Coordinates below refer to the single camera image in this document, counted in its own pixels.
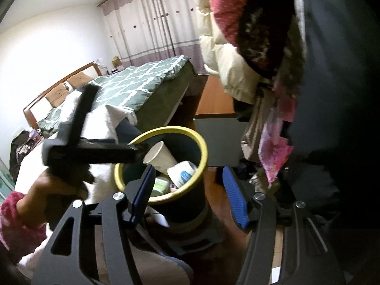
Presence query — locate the grey plastic stool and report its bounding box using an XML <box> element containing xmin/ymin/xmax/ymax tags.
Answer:
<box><xmin>166</xmin><ymin>208</ymin><xmax>224</xmax><ymax>254</ymax></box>

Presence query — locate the yellow rimmed dark bin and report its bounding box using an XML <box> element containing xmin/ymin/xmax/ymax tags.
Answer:
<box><xmin>114</xmin><ymin>127</ymin><xmax>210</xmax><ymax>235</ymax></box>

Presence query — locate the cream paper cup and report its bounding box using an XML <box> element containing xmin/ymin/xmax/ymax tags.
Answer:
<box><xmin>142</xmin><ymin>142</ymin><xmax>179</xmax><ymax>176</ymax></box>

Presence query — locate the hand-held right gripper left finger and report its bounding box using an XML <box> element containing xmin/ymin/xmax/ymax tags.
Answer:
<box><xmin>38</xmin><ymin>164</ymin><xmax>157</xmax><ymax>285</ymax></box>

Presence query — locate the wooden bed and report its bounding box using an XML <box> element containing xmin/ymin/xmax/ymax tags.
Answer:
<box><xmin>23</xmin><ymin>56</ymin><xmax>198</xmax><ymax>137</ymax></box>

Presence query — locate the white tub blue label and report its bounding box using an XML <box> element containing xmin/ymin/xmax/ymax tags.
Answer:
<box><xmin>166</xmin><ymin>161</ymin><xmax>198</xmax><ymax>189</ymax></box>

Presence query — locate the brown pillow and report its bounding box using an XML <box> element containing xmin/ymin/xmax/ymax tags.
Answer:
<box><xmin>68</xmin><ymin>74</ymin><xmax>96</xmax><ymax>87</ymax></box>
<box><xmin>44</xmin><ymin>87</ymin><xmax>71</xmax><ymax>108</ymax></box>

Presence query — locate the black hanging garment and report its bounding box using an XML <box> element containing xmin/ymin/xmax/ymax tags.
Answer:
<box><xmin>292</xmin><ymin>0</ymin><xmax>380</xmax><ymax>214</ymax></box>

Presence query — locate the pink floral cloth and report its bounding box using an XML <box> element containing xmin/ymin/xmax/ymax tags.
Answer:
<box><xmin>258</xmin><ymin>83</ymin><xmax>295</xmax><ymax>185</ymax></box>

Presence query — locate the green checked duvet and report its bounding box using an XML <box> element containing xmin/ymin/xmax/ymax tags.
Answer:
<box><xmin>37</xmin><ymin>56</ymin><xmax>192</xmax><ymax>131</ymax></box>

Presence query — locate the person's left hand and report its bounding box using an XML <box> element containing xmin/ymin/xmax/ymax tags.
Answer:
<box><xmin>17</xmin><ymin>171</ymin><xmax>89</xmax><ymax>230</ymax></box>

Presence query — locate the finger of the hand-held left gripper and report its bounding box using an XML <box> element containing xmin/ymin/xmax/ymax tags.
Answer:
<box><xmin>76</xmin><ymin>138</ymin><xmax>150</xmax><ymax>165</ymax></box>
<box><xmin>71</xmin><ymin>84</ymin><xmax>100</xmax><ymax>143</ymax></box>

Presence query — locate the pink white curtain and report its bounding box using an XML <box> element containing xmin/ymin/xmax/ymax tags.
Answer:
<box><xmin>98</xmin><ymin>0</ymin><xmax>208</xmax><ymax>75</ymax></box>

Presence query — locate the white folded cloth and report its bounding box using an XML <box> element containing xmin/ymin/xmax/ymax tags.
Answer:
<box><xmin>105</xmin><ymin>105</ymin><xmax>138</xmax><ymax>137</ymax></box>

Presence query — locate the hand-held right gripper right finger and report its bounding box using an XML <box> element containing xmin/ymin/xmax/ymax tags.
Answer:
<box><xmin>222</xmin><ymin>166</ymin><xmax>346</xmax><ymax>285</ymax></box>

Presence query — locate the person's left forearm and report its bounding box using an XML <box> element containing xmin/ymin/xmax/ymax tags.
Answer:
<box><xmin>0</xmin><ymin>191</ymin><xmax>46</xmax><ymax>251</ymax></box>

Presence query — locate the cream puffer jacket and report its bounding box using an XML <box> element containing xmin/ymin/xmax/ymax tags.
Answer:
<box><xmin>193</xmin><ymin>0</ymin><xmax>262</xmax><ymax>104</ymax></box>

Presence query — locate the pink puffer jacket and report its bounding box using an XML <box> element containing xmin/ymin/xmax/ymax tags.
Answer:
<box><xmin>199</xmin><ymin>0</ymin><xmax>294</xmax><ymax>72</ymax></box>

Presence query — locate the wooden cabinet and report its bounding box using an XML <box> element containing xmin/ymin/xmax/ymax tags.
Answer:
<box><xmin>193</xmin><ymin>74</ymin><xmax>247</xmax><ymax>167</ymax></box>

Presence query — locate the dark clothes pile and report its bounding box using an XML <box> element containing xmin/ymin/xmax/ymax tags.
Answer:
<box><xmin>9</xmin><ymin>129</ymin><xmax>40</xmax><ymax>181</ymax></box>

